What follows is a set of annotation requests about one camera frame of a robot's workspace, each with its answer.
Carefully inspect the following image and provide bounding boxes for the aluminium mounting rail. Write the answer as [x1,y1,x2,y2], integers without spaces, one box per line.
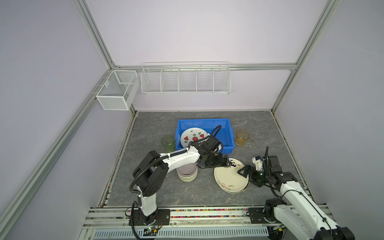
[77,204,346,240]

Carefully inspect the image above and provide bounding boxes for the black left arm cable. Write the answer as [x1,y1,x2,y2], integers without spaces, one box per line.
[128,149,187,194]

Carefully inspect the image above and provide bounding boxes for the long white wire basket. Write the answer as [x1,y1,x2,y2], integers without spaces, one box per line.
[141,62,232,95]

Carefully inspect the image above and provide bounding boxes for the amber glass cup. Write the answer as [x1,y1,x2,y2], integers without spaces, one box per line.
[235,130,250,146]

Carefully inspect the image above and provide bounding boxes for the green glass cup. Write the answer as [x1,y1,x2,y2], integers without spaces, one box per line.
[161,135,176,153]

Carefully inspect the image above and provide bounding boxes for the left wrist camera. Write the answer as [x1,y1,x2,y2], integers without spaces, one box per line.
[204,135,223,152]

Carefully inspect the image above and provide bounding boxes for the purple top bowl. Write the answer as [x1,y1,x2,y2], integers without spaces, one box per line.
[177,163,198,177]

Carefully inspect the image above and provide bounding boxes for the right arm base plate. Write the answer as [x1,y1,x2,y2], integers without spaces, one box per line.
[246,207,270,224]

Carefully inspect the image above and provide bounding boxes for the cream floral plate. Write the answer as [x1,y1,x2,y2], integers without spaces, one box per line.
[214,158,249,194]

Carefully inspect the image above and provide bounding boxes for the watermelon pattern plate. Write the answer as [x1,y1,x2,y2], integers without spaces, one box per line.
[180,128,208,148]

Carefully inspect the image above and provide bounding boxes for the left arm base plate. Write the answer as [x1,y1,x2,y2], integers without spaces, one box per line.
[129,209,171,226]

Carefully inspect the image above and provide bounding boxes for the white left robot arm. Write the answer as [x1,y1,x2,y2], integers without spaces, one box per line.
[129,142,231,217]

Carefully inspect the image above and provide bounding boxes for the blue plastic bin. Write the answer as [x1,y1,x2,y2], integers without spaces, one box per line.
[175,119,235,154]

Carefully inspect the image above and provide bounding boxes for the stacked lower bowls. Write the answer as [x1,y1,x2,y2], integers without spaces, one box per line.
[178,172,198,182]

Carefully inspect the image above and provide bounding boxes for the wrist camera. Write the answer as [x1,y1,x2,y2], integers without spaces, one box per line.
[204,135,223,152]
[252,156,283,173]

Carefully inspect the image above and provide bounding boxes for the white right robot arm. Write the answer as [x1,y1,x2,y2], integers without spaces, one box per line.
[238,165,355,240]

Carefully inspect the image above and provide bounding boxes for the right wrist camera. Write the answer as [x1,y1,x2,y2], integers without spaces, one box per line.
[252,156,283,173]

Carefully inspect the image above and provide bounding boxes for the small white mesh basket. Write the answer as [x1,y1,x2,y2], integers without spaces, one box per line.
[96,70,140,111]

